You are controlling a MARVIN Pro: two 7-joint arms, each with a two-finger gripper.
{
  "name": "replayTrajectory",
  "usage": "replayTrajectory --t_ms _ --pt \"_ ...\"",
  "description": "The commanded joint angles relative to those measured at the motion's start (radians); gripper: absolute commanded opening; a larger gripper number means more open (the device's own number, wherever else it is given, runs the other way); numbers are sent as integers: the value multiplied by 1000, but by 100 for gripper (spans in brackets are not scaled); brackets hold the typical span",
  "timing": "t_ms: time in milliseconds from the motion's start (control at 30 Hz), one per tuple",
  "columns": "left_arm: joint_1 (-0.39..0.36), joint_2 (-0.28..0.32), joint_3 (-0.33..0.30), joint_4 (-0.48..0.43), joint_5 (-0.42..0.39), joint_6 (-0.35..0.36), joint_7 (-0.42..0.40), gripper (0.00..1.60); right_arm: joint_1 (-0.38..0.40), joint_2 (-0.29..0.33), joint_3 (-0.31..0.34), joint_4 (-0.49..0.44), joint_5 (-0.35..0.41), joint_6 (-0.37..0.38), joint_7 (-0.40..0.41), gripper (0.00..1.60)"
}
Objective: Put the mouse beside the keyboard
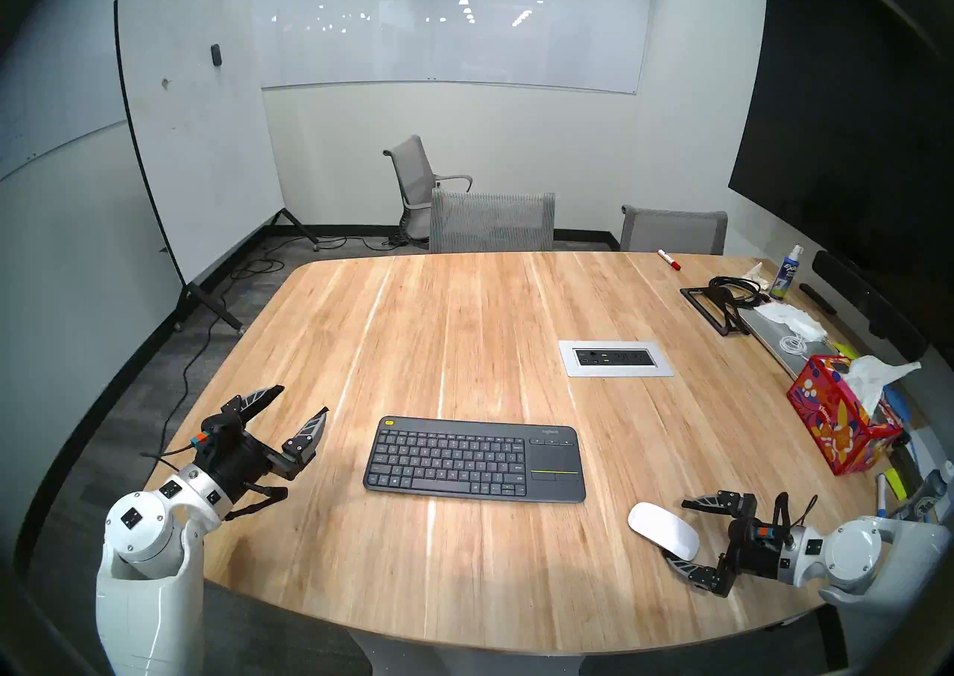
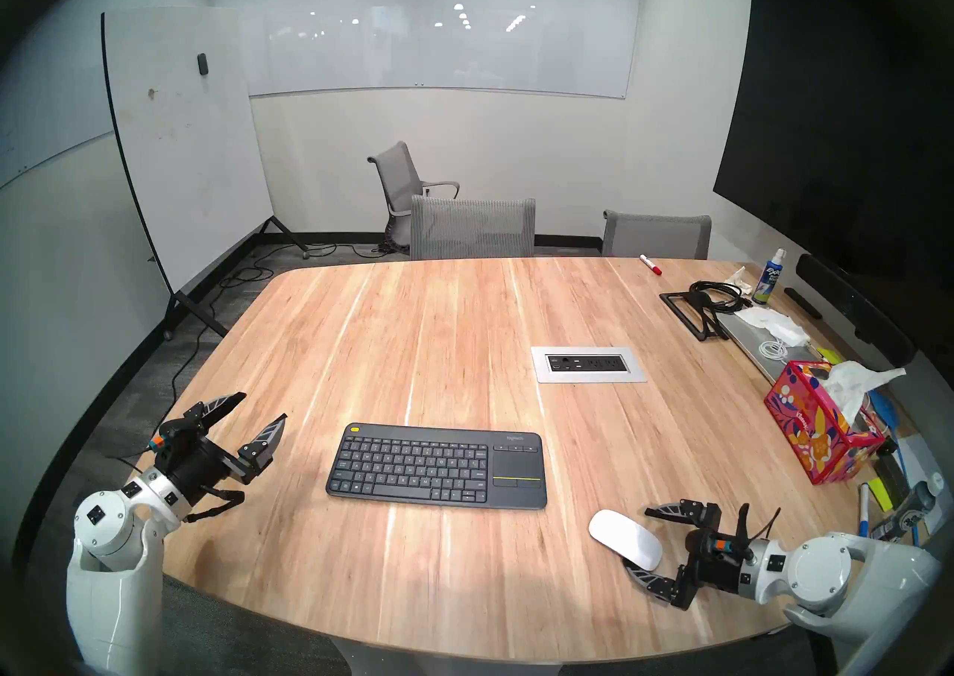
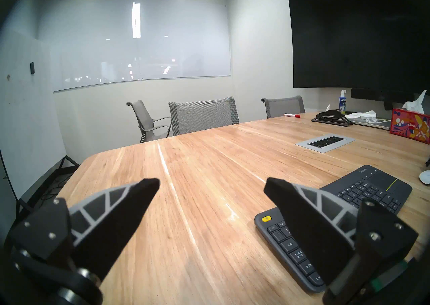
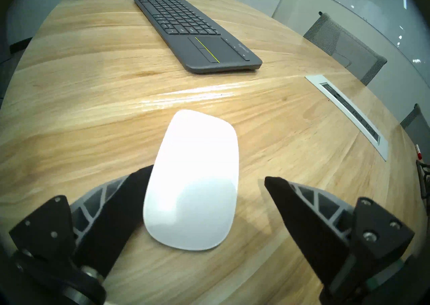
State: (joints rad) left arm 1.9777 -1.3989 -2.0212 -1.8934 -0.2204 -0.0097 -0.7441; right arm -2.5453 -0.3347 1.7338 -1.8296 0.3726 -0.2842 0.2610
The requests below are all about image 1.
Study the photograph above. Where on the black video conference bar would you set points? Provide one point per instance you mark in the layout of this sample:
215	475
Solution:
872	309

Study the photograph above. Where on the silver table power outlet box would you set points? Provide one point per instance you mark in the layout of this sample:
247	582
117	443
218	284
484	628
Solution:
615	358

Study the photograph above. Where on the large black wall television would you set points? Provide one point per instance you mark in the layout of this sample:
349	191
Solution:
842	123

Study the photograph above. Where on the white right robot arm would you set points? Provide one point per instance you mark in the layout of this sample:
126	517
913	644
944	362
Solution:
853	551

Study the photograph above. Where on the blue whiteboard marker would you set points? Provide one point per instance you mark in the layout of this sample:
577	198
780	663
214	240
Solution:
881	496

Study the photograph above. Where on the silver closed laptop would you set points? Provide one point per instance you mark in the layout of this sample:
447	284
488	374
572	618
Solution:
771	346

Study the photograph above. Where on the grey mesh office chair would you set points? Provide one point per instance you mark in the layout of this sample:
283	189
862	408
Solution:
674	233
492	223

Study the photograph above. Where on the black laptop stand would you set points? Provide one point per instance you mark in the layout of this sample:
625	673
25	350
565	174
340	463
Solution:
721	300

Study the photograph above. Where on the glass wall whiteboard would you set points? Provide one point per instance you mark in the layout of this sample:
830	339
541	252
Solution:
447	48
59	86

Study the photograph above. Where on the red capped white marker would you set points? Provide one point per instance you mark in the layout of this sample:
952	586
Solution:
668	259

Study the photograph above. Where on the white computer mouse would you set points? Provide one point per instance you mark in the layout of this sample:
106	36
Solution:
659	527

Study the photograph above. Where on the large white facial tissue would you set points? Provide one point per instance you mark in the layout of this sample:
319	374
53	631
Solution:
868	380

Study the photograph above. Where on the white mobile whiteboard on stand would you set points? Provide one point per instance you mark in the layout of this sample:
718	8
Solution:
201	145

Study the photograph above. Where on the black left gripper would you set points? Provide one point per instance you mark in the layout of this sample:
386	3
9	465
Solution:
238	462

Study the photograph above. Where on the small crumpled white tissue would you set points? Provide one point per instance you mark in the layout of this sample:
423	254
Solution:
756	273

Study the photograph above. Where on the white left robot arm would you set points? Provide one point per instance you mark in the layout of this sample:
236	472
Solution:
141	533

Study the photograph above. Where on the whiteboard cleaner spray bottle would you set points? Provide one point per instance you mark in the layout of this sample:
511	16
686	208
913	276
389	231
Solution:
786	276

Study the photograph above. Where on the blue plastic object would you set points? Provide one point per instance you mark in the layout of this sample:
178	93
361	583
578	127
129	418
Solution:
898	405

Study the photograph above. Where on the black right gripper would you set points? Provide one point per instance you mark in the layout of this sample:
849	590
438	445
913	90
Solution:
753	551

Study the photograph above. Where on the red floral tissue box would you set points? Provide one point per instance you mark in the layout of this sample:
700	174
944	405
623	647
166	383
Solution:
835	421

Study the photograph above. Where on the dark grey touchpad keyboard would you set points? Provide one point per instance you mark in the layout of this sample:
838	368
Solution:
555	458

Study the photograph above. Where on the grey armrest office chair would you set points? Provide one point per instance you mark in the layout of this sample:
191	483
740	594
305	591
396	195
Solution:
410	164

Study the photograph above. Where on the white paper sheet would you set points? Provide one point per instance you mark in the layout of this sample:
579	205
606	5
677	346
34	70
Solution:
928	451

